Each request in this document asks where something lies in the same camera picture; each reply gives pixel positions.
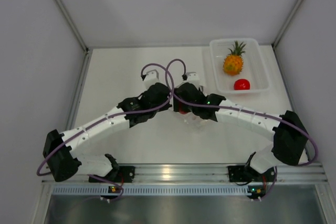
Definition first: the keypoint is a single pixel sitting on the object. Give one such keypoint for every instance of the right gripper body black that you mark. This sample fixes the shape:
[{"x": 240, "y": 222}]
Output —
[{"x": 188, "y": 107}]

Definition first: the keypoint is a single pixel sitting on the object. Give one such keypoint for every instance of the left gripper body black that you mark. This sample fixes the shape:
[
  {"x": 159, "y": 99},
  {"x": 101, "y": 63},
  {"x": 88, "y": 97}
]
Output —
[{"x": 162, "y": 107}]

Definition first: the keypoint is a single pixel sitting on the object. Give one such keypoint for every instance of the clear zip top bag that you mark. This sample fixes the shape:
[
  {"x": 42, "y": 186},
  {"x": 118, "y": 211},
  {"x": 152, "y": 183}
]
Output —
[{"x": 191, "y": 120}]

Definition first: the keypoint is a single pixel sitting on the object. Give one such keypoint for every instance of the fake pineapple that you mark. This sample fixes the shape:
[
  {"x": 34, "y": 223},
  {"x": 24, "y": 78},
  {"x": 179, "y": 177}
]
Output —
[{"x": 233, "y": 63}]

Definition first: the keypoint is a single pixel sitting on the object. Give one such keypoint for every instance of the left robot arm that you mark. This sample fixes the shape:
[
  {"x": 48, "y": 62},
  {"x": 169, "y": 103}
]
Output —
[{"x": 64, "y": 152}]

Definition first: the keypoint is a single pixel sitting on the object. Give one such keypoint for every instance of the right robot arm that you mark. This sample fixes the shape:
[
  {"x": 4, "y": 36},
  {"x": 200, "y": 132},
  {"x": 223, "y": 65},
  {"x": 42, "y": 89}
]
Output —
[{"x": 285, "y": 132}]

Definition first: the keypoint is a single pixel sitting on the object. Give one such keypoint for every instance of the white plastic basket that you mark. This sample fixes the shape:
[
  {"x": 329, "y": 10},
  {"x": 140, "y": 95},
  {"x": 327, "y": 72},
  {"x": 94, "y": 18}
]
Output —
[{"x": 254, "y": 70}]

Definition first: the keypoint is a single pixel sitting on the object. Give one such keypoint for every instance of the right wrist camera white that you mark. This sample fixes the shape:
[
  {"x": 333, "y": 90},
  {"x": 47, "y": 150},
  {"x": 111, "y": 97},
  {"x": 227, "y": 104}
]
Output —
[{"x": 191, "y": 77}]

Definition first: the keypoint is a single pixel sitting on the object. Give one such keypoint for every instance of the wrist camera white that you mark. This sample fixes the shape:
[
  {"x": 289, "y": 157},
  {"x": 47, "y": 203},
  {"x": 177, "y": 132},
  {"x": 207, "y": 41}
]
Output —
[
  {"x": 150, "y": 78},
  {"x": 191, "y": 77}
]

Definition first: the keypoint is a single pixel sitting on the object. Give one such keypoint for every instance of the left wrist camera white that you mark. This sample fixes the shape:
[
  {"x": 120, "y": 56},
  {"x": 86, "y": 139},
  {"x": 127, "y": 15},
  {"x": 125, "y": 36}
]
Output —
[{"x": 150, "y": 78}]

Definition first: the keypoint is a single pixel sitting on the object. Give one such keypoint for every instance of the aluminium mounting rail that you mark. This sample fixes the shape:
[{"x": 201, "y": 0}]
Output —
[{"x": 218, "y": 173}]

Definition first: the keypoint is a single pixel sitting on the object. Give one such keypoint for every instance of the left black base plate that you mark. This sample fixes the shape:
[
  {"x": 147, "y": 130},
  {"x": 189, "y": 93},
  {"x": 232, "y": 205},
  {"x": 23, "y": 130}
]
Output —
[{"x": 125, "y": 174}]

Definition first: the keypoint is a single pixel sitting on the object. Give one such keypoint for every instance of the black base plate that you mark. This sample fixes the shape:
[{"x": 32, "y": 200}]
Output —
[
  {"x": 239, "y": 174},
  {"x": 125, "y": 174}
]

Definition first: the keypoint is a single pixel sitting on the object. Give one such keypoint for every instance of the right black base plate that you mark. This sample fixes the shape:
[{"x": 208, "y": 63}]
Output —
[{"x": 239, "y": 174}]

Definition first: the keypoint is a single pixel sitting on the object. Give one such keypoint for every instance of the white slotted cable duct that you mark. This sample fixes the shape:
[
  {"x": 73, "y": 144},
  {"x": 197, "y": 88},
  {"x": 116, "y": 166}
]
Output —
[{"x": 152, "y": 190}]

